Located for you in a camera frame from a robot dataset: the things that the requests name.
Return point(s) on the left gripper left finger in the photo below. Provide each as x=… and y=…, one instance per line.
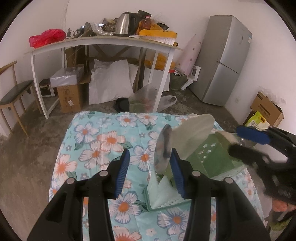
x=62, y=217

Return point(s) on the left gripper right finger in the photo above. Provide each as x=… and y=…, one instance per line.
x=236, y=218

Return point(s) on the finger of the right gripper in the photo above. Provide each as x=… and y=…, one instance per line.
x=253, y=135
x=249, y=156

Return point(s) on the metal spoon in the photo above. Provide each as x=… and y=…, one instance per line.
x=163, y=149

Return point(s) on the white ladle spoon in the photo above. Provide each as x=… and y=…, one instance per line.
x=228, y=138

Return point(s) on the mint green utensil holder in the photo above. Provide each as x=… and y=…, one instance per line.
x=211, y=158

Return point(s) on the floral blue tablecloth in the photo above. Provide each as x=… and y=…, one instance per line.
x=94, y=139

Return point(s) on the grey refrigerator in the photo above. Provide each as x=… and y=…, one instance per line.
x=222, y=56

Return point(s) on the pink rolled mat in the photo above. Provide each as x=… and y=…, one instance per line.
x=189, y=55

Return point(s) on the brown cardboard box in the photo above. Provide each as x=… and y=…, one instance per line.
x=71, y=98

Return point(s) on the white side table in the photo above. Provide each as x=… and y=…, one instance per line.
x=105, y=40

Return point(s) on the wooden chair black seat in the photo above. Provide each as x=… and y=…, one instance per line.
x=15, y=94

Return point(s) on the white pillow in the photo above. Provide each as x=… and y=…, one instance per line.
x=111, y=80

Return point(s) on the yellow bag on table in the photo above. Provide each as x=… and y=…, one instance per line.
x=157, y=31

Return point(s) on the steel electric kettle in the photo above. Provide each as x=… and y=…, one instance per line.
x=126, y=25

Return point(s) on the red plastic bag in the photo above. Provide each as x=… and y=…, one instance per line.
x=47, y=37

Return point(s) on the cardboard box by wall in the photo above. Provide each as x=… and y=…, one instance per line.
x=271, y=112

